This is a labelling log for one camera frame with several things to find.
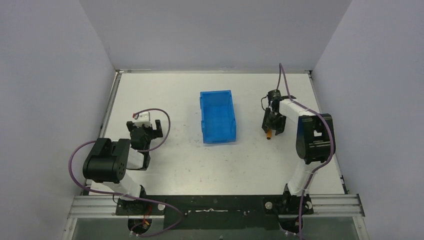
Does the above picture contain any orange handled screwdriver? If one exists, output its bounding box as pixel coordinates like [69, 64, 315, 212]
[266, 129, 272, 140]

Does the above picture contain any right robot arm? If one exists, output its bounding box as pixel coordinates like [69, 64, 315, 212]
[261, 89, 336, 215]

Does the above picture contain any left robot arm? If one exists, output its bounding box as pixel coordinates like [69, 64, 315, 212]
[82, 119, 164, 206]

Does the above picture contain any blue plastic bin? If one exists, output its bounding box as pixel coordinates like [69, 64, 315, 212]
[199, 90, 237, 144]

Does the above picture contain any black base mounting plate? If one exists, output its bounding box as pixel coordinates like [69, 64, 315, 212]
[115, 192, 314, 234]

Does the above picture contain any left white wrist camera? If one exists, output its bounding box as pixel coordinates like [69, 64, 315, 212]
[132, 111, 151, 126]

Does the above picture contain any aluminium frame rail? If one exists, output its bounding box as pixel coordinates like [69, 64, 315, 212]
[68, 194, 365, 219]

